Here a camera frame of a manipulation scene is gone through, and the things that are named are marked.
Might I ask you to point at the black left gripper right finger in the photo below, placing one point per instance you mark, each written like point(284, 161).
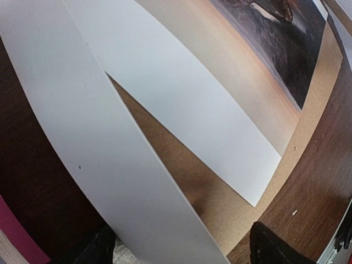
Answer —
point(267, 248)

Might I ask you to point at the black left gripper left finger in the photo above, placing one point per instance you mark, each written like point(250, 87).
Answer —
point(99, 248)

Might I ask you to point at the light wood picture frame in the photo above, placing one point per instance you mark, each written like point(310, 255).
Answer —
point(16, 244)

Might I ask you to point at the dark painting photo print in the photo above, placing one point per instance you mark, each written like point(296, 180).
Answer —
point(227, 78)

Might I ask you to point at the white mat board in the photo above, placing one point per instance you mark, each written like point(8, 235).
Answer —
point(97, 138)

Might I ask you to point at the brown backing board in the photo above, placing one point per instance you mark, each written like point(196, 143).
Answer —
point(227, 216)

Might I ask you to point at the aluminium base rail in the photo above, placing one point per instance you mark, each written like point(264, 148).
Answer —
point(338, 249)

